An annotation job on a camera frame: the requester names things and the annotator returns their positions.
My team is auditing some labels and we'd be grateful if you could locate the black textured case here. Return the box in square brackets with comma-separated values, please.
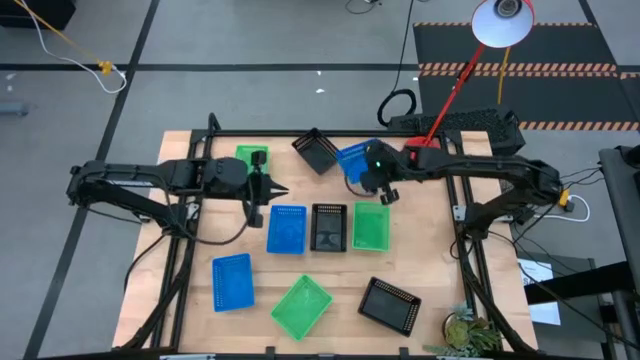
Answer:
[387, 107, 527, 157]

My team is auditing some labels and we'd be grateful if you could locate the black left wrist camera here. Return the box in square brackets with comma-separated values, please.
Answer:
[249, 148, 270, 174]

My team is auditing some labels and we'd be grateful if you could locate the black metal table frame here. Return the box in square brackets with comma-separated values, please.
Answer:
[118, 112, 540, 360]

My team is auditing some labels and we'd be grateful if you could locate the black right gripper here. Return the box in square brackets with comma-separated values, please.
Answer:
[360, 141, 409, 207]

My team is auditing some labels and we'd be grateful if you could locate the dark grey board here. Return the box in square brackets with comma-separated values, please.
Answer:
[513, 248, 602, 347]

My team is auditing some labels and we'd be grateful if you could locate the green plastic basket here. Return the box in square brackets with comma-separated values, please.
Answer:
[269, 273, 335, 343]
[234, 144, 272, 176]
[351, 201, 392, 253]

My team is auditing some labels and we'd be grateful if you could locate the black hanging cable with coil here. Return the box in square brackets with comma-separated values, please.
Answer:
[375, 0, 418, 128]

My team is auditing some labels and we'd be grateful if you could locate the black beam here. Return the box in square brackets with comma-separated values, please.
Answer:
[523, 260, 640, 307]

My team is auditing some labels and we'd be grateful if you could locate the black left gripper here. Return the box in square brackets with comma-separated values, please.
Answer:
[202, 156, 290, 205]

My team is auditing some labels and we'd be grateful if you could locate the black box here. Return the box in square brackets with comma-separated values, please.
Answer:
[0, 0, 78, 31]

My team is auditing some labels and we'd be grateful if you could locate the white paper sheet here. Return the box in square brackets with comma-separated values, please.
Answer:
[516, 256, 563, 327]

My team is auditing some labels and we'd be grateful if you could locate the potted succulent plant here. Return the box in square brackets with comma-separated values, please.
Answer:
[422, 301, 504, 359]

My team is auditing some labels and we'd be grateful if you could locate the grey bar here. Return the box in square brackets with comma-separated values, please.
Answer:
[0, 101, 30, 118]

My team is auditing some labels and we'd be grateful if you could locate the grey black cart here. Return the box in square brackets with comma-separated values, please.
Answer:
[597, 143, 640, 297]

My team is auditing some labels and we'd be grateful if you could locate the black hazard-striped floor mat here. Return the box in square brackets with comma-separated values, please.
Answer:
[412, 20, 640, 134]

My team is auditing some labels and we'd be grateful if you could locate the black plastic basket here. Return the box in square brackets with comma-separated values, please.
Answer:
[309, 202, 349, 254]
[291, 127, 342, 177]
[356, 275, 423, 338]

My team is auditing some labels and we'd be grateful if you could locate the blue plastic basket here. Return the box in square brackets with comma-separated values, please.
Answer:
[265, 203, 308, 256]
[335, 138, 382, 185]
[211, 252, 257, 314]

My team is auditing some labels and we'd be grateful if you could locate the white cable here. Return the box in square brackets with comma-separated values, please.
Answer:
[532, 193, 592, 224]
[18, 0, 129, 96]

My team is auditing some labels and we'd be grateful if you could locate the red desk lamp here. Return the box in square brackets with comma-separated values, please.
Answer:
[403, 0, 537, 152]

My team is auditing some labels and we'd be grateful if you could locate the black floor cable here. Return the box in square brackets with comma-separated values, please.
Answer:
[344, 0, 385, 16]

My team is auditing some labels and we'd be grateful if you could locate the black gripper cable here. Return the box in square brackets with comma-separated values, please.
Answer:
[343, 174, 377, 200]
[189, 197, 265, 247]

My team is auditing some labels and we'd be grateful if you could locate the yellow hanging cord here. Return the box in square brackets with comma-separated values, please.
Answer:
[12, 0, 115, 77]
[496, 47, 512, 106]

